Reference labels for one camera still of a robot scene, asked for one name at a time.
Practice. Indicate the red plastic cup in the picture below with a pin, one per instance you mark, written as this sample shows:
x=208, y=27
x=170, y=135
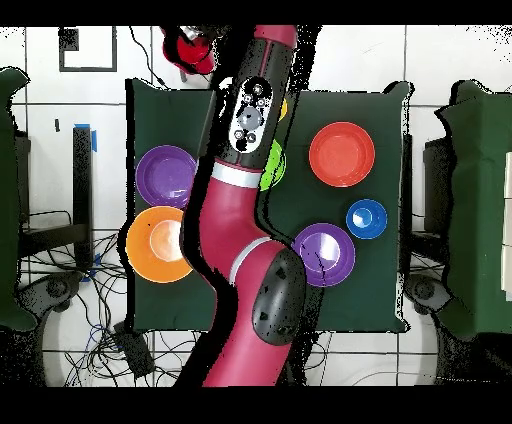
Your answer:
x=196, y=56

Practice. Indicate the yellow plastic cup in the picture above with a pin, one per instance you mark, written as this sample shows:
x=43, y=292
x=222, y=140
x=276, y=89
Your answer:
x=283, y=108

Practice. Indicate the green plastic bowl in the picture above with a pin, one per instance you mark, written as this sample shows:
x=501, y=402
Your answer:
x=276, y=168

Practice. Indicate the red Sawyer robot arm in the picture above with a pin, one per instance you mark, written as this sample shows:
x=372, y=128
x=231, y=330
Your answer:
x=240, y=224

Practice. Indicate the blue tape strip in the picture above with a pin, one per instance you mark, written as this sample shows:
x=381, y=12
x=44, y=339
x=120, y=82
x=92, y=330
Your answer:
x=94, y=142

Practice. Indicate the purple plastic bowl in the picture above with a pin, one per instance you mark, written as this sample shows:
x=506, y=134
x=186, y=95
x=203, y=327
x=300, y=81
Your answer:
x=164, y=176
x=328, y=256

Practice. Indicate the dark green tablecloth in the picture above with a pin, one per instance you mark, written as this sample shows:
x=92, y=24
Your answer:
x=340, y=100

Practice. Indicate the large orange plastic bowl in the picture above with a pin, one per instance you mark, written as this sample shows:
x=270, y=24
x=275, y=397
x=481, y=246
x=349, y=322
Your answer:
x=144, y=244

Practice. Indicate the orange-red plastic bowl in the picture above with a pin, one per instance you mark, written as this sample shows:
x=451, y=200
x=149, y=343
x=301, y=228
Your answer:
x=342, y=154

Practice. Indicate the neighbouring green table cloth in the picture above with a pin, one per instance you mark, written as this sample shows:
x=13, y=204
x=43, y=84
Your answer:
x=476, y=200
x=8, y=200

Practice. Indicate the small blue plastic bowl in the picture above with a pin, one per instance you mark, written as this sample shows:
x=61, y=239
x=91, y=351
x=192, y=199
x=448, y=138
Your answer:
x=366, y=218

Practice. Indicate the black power adapter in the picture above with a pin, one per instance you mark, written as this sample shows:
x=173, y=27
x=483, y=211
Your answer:
x=134, y=352

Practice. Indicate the white box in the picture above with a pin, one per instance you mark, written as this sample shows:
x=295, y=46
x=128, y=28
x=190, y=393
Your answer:
x=508, y=224

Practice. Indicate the black camera stand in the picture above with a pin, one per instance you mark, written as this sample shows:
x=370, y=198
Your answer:
x=184, y=76

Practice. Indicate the black square floor frame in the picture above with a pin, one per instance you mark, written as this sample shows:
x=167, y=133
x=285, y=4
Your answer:
x=68, y=40

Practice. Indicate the black metal frame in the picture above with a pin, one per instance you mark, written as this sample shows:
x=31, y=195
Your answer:
x=82, y=180
x=438, y=184

